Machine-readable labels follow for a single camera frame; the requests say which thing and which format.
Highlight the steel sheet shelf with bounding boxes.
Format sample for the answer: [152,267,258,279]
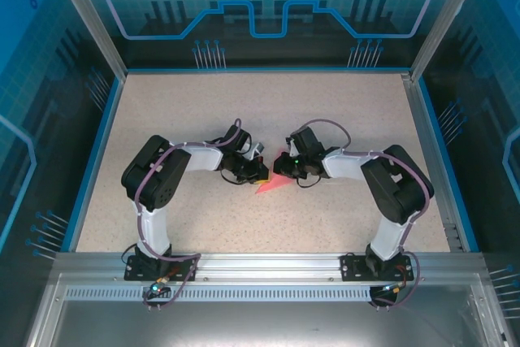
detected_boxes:
[22,273,511,347]

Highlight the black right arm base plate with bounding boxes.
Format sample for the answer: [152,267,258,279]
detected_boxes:
[340,252,415,282]

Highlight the cable connector with green light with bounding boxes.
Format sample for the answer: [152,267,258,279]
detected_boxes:
[148,276,171,296]
[379,280,408,294]

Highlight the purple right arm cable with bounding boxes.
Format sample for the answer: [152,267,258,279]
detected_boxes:
[300,119,435,311]

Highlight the pink paper sheet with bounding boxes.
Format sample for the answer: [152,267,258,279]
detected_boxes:
[254,150,296,195]

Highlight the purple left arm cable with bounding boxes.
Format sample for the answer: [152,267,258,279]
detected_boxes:
[135,118,243,311]

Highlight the aluminium frame post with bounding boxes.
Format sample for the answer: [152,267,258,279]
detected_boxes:
[409,0,479,80]
[44,0,129,80]

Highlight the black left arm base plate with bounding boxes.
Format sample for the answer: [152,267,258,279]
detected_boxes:
[123,254,199,282]

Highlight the aluminium mounting rail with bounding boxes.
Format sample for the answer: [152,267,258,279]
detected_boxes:
[53,252,485,283]

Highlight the blue table edge strip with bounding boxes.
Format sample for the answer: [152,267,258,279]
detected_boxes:
[413,76,481,254]
[67,76,126,254]

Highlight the slotted grey cable duct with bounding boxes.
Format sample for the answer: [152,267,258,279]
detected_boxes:
[64,287,475,304]

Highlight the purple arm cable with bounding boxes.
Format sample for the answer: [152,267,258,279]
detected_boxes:
[135,118,243,311]
[300,119,435,311]

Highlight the aluminium side rail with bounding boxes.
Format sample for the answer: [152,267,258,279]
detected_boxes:
[400,72,468,254]

